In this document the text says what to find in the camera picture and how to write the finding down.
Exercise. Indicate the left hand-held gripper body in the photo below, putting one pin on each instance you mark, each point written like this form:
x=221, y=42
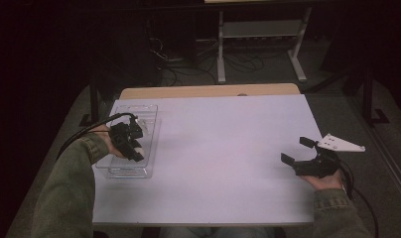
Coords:
x=120, y=139

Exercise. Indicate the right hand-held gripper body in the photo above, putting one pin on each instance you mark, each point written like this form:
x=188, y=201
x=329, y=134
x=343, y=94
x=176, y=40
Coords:
x=317, y=165

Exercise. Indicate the white ping pong ball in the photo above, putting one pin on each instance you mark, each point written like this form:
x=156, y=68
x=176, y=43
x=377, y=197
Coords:
x=140, y=151

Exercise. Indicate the clear plastic container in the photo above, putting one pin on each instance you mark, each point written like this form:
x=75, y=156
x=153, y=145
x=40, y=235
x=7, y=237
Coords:
x=149, y=145

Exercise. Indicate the person's left hand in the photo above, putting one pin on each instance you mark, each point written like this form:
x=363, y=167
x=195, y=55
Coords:
x=106, y=139

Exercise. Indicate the person's right hand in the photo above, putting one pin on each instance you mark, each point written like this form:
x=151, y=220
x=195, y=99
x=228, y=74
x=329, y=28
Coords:
x=324, y=181

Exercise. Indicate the black metal stand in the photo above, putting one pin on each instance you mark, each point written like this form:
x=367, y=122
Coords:
x=369, y=99
x=94, y=102

